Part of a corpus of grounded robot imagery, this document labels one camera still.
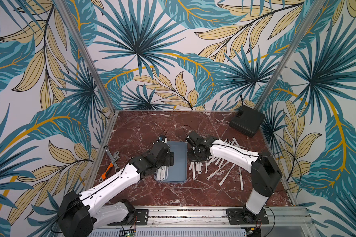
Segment aluminium front rail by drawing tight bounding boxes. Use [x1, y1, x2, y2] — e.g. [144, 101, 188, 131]
[91, 206, 320, 237]

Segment orange handled adjustable wrench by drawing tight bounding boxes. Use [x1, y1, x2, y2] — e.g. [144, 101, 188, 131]
[99, 145, 121, 182]

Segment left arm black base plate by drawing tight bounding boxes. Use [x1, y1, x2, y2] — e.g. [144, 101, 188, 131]
[119, 209, 149, 226]

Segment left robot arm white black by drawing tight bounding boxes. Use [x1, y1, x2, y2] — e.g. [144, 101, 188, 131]
[56, 141, 174, 237]

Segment black box with antenna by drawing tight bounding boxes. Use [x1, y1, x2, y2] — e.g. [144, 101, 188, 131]
[229, 95, 266, 137]

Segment aluminium frame post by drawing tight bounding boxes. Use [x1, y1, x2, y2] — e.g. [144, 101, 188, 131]
[55, 0, 116, 114]
[254, 0, 326, 112]

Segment long white wrapped straw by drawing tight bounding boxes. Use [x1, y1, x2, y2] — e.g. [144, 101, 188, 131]
[238, 167, 244, 191]

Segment left aluminium frame post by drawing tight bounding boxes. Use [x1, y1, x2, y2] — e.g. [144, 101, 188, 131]
[55, 0, 116, 114]

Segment blue plastic storage tray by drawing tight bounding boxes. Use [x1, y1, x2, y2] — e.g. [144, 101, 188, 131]
[154, 141, 188, 184]

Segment right aluminium frame post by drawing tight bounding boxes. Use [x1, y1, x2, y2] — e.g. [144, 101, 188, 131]
[254, 0, 326, 112]

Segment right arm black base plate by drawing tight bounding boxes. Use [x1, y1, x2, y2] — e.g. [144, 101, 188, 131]
[226, 208, 269, 226]

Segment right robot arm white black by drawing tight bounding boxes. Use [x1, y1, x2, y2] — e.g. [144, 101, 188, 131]
[186, 131, 282, 215]

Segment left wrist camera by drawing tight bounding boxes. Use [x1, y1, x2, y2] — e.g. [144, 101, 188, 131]
[158, 135, 168, 143]

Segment green circuit board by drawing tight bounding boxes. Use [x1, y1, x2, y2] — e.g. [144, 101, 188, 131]
[119, 230, 136, 237]

